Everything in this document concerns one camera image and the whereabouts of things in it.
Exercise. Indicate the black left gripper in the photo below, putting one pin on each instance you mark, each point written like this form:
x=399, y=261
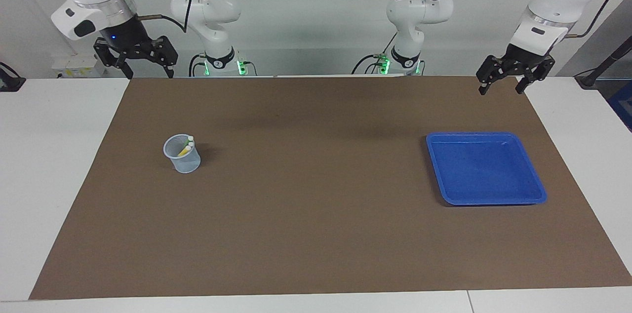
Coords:
x=523, y=60

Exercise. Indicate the yellow pen with white cap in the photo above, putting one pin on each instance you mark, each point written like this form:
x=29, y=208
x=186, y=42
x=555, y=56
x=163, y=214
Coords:
x=183, y=151

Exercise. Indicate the blue plastic tray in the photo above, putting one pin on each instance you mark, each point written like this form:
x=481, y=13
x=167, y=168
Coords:
x=484, y=170

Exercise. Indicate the light blue mesh pen cup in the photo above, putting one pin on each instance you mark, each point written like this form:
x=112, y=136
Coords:
x=186, y=165

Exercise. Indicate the black table clamp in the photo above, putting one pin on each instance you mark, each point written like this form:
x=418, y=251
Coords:
x=10, y=82

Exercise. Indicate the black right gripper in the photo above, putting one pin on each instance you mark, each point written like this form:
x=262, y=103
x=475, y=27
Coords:
x=126, y=39

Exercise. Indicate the white socket box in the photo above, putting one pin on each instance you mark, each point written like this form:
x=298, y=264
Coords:
x=79, y=63

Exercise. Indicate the blue crate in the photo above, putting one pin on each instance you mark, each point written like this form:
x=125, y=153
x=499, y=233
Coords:
x=622, y=105

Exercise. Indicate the brown table mat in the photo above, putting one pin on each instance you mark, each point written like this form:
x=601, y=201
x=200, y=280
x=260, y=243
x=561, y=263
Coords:
x=316, y=229

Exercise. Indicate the black stand pole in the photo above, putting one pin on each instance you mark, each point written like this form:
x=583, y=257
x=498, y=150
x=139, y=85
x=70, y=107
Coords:
x=610, y=61

